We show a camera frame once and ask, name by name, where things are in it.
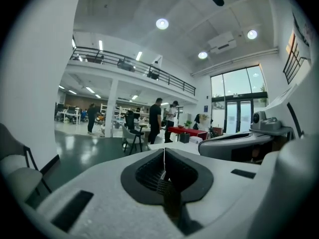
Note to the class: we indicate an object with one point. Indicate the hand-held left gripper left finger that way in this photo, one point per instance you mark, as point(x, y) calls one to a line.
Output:
point(104, 195)

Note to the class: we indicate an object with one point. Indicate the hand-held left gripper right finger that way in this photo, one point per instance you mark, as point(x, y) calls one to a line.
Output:
point(224, 183)

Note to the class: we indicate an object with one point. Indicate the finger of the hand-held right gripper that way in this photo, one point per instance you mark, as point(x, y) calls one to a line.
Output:
point(219, 147)
point(231, 136)

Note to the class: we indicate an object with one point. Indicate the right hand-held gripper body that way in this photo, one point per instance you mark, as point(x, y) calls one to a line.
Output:
point(304, 108)

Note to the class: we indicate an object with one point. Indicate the white marble table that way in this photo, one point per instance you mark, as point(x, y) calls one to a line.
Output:
point(159, 147)

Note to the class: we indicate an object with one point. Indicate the grey upholstered chair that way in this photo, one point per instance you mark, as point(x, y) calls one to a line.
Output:
point(129, 138)
point(20, 180)

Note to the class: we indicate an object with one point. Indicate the black office chair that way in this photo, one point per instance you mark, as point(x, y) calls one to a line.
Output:
point(129, 123)

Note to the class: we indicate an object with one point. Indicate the glass double door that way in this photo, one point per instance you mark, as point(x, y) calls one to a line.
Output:
point(239, 116)

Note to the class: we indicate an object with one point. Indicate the white tissue pack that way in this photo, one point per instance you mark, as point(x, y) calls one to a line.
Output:
point(195, 140)

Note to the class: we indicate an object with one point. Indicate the red cloth covered table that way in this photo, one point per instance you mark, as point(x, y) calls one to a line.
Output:
point(192, 132)

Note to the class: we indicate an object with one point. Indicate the black square container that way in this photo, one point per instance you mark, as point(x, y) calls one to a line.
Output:
point(184, 138)

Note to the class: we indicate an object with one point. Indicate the small green potted plant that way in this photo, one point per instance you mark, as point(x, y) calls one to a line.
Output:
point(188, 124)

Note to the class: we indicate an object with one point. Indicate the black framed window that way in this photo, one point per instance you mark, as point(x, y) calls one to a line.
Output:
point(294, 58)

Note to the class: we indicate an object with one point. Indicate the large glass window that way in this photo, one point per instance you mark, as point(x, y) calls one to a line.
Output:
point(236, 82)

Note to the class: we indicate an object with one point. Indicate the white metal shelving rack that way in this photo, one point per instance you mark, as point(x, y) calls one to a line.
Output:
point(119, 112)

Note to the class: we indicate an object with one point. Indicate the round ceiling lamp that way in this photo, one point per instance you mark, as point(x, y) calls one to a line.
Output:
point(202, 55)
point(252, 34)
point(162, 24)

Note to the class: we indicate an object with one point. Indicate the white office desk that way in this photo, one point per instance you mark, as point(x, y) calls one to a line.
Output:
point(69, 113)

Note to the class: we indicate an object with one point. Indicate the white ceiling air conditioner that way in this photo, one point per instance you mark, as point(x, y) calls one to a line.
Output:
point(223, 42)

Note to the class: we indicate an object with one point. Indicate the black balcony railing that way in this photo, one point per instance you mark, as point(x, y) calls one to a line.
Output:
point(149, 67)

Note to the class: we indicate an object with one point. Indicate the row of office ceiling lights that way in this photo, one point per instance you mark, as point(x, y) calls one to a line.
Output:
point(90, 89)

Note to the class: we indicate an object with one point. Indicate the white ceiling tube light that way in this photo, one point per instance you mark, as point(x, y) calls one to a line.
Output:
point(139, 55)
point(100, 45)

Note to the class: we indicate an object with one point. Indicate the right hand-held gripper camera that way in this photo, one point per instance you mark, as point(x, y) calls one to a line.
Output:
point(266, 123)

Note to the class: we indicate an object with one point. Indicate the blue wall poster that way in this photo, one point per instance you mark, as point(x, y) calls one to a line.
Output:
point(206, 108)

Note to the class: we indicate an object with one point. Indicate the white wall pipes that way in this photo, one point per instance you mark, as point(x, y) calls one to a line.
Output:
point(234, 61)

